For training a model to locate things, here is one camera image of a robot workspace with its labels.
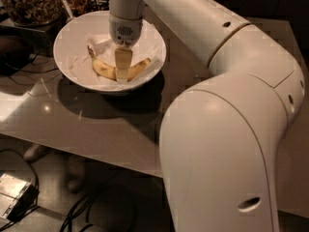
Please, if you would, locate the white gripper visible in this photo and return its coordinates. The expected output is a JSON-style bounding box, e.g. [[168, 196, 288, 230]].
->
[[109, 14, 143, 83]]

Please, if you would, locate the yellow banana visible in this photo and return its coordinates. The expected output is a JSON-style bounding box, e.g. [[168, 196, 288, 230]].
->
[[87, 47, 151, 81]]

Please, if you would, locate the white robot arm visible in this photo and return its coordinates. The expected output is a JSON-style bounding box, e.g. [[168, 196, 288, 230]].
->
[[109, 0, 305, 232]]

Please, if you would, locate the white ceramic bowl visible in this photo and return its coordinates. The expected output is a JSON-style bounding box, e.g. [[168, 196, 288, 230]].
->
[[52, 10, 167, 97]]

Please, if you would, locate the white paper napkin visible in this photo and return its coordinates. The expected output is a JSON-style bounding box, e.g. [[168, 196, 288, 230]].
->
[[66, 21, 166, 93]]

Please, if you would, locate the tray of snacks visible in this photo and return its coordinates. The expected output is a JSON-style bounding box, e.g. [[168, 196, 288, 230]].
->
[[68, 0, 108, 17]]

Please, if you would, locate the dark round object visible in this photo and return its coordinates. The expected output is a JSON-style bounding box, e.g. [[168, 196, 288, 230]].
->
[[0, 35, 34, 76]]

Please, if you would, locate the silver electronics box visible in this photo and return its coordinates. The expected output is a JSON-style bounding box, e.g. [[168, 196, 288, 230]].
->
[[0, 173, 33, 220]]

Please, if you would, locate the black cable on table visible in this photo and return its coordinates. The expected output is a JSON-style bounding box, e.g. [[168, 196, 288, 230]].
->
[[0, 45, 62, 85]]

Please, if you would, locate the white utensil handle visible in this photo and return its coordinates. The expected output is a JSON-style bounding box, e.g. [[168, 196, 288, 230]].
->
[[61, 0, 75, 23]]

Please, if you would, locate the black floor cable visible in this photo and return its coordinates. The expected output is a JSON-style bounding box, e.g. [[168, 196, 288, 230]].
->
[[59, 184, 138, 232]]

